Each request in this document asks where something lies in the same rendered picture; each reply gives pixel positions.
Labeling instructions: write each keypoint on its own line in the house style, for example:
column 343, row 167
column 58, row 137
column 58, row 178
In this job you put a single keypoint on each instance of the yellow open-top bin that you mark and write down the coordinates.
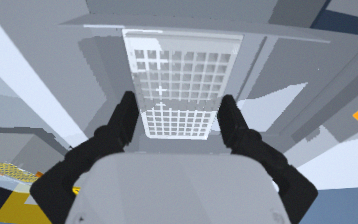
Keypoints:
column 21, row 208

